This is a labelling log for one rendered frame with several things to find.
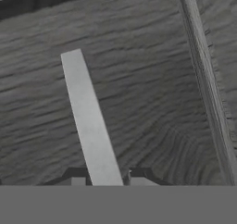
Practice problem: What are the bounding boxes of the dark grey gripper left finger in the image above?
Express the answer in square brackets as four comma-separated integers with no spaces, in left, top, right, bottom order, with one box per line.
[43,167,94,186]

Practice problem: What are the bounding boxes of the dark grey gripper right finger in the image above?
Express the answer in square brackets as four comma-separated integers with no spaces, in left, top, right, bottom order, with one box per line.
[122,167,172,186]

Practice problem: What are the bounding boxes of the pale grey handle bar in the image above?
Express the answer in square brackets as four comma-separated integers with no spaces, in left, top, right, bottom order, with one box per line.
[60,47,125,186]

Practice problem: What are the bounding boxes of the grey wooden drawer front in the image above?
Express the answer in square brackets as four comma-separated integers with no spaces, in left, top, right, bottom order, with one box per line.
[0,0,226,186]

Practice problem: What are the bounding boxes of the grey wooden edge strip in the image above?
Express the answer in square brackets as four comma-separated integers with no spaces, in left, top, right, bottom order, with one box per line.
[175,0,237,186]

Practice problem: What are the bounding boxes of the grey wooden cupboard panel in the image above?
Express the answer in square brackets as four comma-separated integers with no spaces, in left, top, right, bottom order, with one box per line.
[193,0,237,161]

